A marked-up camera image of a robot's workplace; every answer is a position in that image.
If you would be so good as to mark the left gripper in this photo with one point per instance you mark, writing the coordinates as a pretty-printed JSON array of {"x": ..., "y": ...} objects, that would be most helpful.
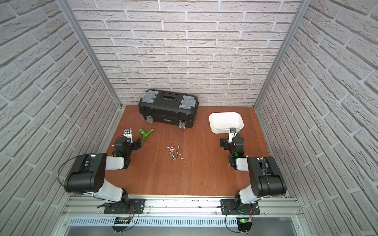
[{"x": 137, "y": 144}]

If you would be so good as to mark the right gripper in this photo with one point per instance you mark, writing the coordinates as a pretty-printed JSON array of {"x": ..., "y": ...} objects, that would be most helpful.
[{"x": 225, "y": 142}]

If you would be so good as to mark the white plastic storage box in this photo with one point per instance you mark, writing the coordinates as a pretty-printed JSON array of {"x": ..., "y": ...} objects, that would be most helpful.
[{"x": 221, "y": 123}]

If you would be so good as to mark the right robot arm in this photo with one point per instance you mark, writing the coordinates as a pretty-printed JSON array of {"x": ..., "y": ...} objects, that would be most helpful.
[{"x": 266, "y": 179}]

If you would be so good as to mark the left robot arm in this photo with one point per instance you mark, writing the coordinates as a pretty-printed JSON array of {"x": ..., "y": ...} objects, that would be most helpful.
[{"x": 87, "y": 174}]

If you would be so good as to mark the black plastic toolbox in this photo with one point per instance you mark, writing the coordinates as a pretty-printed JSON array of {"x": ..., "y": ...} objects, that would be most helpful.
[{"x": 168, "y": 107}]

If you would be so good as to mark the left controller board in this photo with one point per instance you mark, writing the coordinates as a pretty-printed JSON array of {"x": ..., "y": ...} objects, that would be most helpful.
[{"x": 122, "y": 224}]

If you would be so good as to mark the controller board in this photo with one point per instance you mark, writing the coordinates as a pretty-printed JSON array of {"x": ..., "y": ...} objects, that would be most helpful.
[
  {"x": 244, "y": 224},
  {"x": 122, "y": 224}
]

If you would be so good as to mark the right controller board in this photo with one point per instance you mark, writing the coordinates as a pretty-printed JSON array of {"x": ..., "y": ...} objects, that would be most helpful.
[{"x": 244, "y": 224}]

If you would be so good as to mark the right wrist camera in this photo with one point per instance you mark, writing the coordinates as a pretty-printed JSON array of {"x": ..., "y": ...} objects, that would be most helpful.
[{"x": 232, "y": 134}]

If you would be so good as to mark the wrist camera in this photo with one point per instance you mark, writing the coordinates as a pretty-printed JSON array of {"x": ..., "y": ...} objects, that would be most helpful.
[
  {"x": 232, "y": 134},
  {"x": 128, "y": 133}
]

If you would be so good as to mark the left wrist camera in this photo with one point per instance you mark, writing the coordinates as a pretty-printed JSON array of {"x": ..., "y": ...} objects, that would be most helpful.
[{"x": 128, "y": 133}]

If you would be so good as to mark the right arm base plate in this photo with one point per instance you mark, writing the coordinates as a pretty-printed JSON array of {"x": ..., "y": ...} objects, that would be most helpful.
[{"x": 231, "y": 206}]

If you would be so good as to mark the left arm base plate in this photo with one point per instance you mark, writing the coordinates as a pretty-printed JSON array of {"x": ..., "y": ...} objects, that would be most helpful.
[{"x": 122, "y": 207}]

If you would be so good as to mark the aluminium front rail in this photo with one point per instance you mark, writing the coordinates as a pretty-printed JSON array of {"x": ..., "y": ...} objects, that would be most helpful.
[{"x": 177, "y": 211}]

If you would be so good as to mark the left aluminium corner post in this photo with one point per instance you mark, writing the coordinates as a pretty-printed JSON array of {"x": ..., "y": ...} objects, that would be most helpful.
[{"x": 74, "y": 23}]

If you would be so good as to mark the aluminium corner post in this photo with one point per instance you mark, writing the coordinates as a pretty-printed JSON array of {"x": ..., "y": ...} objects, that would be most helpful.
[
  {"x": 284, "y": 47},
  {"x": 74, "y": 23}
]

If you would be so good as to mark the right aluminium corner post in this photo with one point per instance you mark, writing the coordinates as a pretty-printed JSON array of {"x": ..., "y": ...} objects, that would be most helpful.
[{"x": 284, "y": 47}]

